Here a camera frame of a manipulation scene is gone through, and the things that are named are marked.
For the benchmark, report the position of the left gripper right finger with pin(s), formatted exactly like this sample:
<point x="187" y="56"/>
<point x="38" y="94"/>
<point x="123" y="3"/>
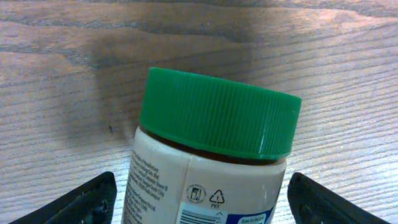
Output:
<point x="310" y="202"/>

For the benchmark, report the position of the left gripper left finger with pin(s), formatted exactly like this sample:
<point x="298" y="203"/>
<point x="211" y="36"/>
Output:
<point x="91" y="203"/>

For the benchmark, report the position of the green-lid seasoning jar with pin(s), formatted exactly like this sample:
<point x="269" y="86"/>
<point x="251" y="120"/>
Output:
<point x="208" y="150"/>

